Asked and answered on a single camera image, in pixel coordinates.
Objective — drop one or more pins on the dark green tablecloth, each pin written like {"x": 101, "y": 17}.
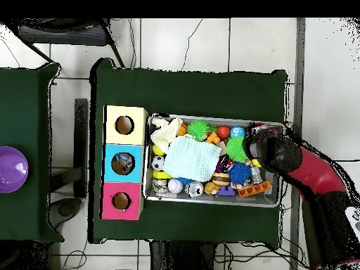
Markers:
{"x": 22, "y": 112}
{"x": 182, "y": 92}

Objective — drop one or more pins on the purple bowl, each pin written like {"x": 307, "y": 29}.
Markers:
{"x": 12, "y": 170}

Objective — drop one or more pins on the green spiky rubber ball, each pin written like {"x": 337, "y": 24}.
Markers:
{"x": 234, "y": 149}
{"x": 198, "y": 130}

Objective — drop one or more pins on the cream cloth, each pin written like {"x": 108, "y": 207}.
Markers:
{"x": 164, "y": 133}

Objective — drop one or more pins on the crushed clear plastic bottle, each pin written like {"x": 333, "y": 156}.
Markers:
{"x": 121, "y": 158}

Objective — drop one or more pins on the orange toy building block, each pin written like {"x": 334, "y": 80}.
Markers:
{"x": 254, "y": 189}
{"x": 213, "y": 138}

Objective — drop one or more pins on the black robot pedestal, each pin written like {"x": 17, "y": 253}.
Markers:
{"x": 180, "y": 258}

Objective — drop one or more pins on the black and white soccer ball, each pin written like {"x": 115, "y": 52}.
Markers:
{"x": 157, "y": 163}

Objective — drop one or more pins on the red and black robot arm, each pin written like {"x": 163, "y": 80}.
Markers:
{"x": 284, "y": 154}

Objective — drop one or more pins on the mint green cloth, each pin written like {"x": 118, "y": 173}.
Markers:
{"x": 191, "y": 159}

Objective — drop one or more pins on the silver mesh bin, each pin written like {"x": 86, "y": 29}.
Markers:
{"x": 205, "y": 198}

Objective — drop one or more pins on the wooden box with three holes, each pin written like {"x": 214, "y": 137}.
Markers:
{"x": 137, "y": 129}

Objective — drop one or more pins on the black chair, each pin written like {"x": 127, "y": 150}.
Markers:
{"x": 62, "y": 35}

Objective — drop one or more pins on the white toy baseball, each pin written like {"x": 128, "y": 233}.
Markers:
{"x": 175, "y": 185}

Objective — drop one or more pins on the blue spiky rubber ball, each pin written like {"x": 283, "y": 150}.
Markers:
{"x": 239, "y": 173}

